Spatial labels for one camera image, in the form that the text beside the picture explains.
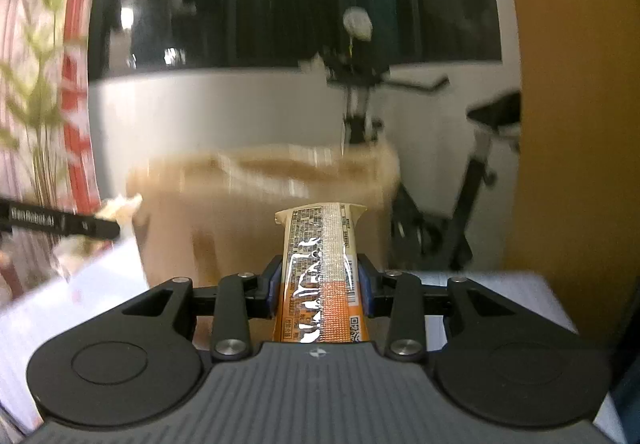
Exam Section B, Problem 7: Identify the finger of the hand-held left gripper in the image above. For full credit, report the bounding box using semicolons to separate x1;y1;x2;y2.
60;210;122;241

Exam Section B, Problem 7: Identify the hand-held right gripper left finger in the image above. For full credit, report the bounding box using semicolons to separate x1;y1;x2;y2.
122;255;287;363

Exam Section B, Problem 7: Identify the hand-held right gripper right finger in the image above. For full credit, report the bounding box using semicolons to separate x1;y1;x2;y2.
356;256;507;363

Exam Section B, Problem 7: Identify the pale snack packet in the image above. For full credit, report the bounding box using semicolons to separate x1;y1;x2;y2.
95;193;145;225

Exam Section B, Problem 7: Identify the cream orange snack bar packet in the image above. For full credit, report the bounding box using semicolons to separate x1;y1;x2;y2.
274;201;372;346

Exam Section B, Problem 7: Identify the cardboard box with plastic liner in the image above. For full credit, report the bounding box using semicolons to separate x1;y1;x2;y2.
125;141;404;341

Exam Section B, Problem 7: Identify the white gridded tablecloth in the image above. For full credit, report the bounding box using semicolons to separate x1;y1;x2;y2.
0;236;617;444

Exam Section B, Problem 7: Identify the floral red white curtain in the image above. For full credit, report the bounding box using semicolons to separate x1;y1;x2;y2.
0;0;127;305

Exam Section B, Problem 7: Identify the black exercise bike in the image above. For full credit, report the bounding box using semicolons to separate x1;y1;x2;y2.
300;48;524;273

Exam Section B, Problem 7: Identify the white plastic bag on pole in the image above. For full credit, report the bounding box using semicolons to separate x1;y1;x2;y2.
342;6;374;41

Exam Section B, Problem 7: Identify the yellow wooden panel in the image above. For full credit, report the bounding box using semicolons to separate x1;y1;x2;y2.
497;0;640;341

